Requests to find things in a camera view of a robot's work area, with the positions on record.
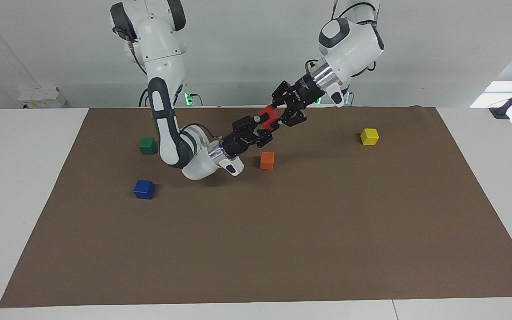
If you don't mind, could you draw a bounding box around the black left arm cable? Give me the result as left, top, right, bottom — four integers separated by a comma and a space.
332, 0, 380, 24

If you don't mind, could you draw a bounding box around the brown table mat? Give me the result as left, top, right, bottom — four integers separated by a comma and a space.
0, 106, 512, 308

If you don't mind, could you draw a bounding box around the white wall power box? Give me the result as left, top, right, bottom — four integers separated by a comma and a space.
18, 86, 67, 109

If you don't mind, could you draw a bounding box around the yellow wooden block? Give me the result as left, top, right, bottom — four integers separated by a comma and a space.
360, 128, 380, 146

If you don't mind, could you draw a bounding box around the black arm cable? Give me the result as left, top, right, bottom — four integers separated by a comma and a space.
113, 26, 148, 76
332, 0, 380, 24

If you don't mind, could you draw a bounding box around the red wooden block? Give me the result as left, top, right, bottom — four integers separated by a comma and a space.
258, 106, 281, 131

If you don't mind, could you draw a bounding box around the blue wooden block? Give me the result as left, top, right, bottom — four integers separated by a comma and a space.
133, 180, 156, 200

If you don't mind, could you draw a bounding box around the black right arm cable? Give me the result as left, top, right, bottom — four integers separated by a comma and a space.
113, 26, 148, 76

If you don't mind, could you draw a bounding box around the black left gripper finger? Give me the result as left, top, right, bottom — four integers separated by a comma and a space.
271, 81, 293, 110
280, 104, 308, 128

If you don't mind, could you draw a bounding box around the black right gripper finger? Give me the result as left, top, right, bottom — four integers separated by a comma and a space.
255, 128, 276, 148
232, 115, 266, 135

